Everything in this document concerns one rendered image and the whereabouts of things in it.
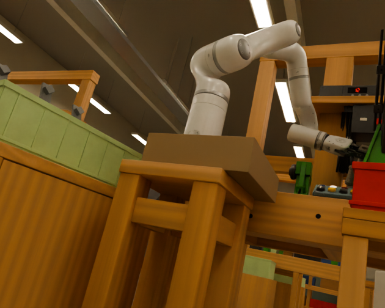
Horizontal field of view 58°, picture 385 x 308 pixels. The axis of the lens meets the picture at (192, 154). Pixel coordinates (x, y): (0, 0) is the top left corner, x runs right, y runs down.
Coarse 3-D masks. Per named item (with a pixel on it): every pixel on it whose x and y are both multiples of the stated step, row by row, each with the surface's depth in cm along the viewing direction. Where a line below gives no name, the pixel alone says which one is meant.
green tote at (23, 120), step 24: (0, 96) 94; (24, 96) 98; (0, 120) 93; (24, 120) 99; (48, 120) 105; (72, 120) 111; (24, 144) 99; (48, 144) 105; (72, 144) 112; (96, 144) 119; (120, 144) 128; (72, 168) 111; (96, 168) 119
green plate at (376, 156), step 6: (378, 126) 136; (378, 132) 136; (372, 138) 136; (378, 138) 136; (372, 144) 135; (378, 144) 135; (372, 150) 135; (378, 150) 134; (366, 156) 134; (372, 156) 135; (378, 156) 134; (384, 156) 133; (372, 162) 134; (378, 162) 133; (384, 162) 132
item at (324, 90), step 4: (320, 88) 185; (324, 88) 184; (328, 88) 183; (332, 88) 182; (336, 88) 181; (340, 88) 180; (320, 92) 184; (324, 92) 183; (328, 92) 182; (332, 92) 181; (336, 92) 181; (340, 92) 180
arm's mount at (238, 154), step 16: (160, 144) 102; (176, 144) 100; (192, 144) 97; (208, 144) 95; (224, 144) 93; (240, 144) 91; (256, 144) 92; (144, 160) 102; (160, 160) 100; (176, 160) 98; (192, 160) 95; (208, 160) 93; (224, 160) 91; (240, 160) 90; (256, 160) 93; (240, 176) 93; (256, 176) 94; (272, 176) 109; (256, 192) 107; (272, 192) 110
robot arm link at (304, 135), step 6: (294, 126) 158; (300, 126) 157; (288, 132) 158; (294, 132) 157; (300, 132) 156; (306, 132) 155; (312, 132) 154; (318, 132) 153; (288, 138) 159; (294, 138) 158; (300, 138) 156; (306, 138) 154; (312, 138) 153; (300, 144) 159; (306, 144) 156; (312, 144) 153
